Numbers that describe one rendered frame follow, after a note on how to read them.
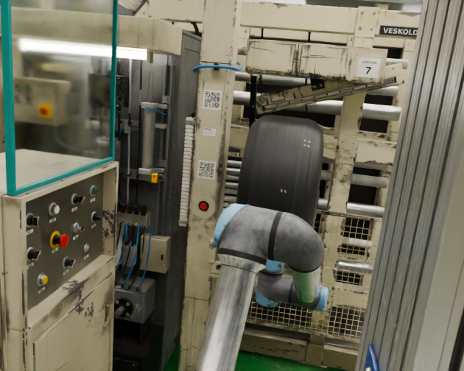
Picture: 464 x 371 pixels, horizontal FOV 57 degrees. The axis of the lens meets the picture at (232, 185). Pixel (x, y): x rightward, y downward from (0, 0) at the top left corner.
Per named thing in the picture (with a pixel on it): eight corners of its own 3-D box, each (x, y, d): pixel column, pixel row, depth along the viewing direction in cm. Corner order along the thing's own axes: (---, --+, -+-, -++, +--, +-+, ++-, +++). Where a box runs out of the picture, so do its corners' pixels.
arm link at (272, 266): (256, 272, 129) (260, 245, 128) (260, 262, 140) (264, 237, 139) (282, 277, 128) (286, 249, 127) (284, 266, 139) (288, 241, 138)
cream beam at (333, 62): (244, 71, 194) (247, 37, 190) (251, 73, 218) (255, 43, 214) (382, 85, 184) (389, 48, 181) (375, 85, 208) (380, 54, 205)
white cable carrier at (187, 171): (178, 225, 189) (185, 117, 178) (182, 221, 194) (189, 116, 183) (188, 227, 189) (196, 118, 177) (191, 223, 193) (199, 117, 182)
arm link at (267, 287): (286, 313, 129) (291, 278, 128) (250, 304, 133) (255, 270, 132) (291, 304, 137) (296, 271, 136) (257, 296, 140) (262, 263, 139)
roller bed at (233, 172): (208, 213, 226) (212, 158, 219) (213, 206, 241) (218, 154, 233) (244, 218, 223) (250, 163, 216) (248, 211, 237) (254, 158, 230)
